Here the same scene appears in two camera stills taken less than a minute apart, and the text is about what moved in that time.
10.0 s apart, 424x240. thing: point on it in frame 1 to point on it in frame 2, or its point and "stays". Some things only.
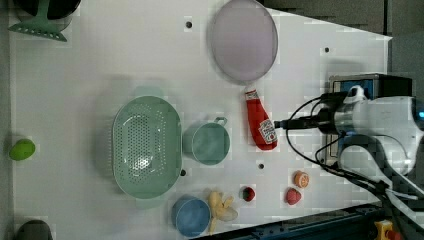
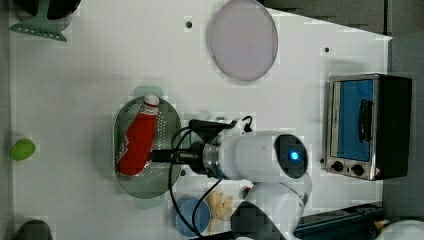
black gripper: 323,120 to 192,155
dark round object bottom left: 34,230 stays
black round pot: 57,9 stays
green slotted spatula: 40,24 stays
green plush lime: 22,150 stays
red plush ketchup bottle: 262,128 to 134,153
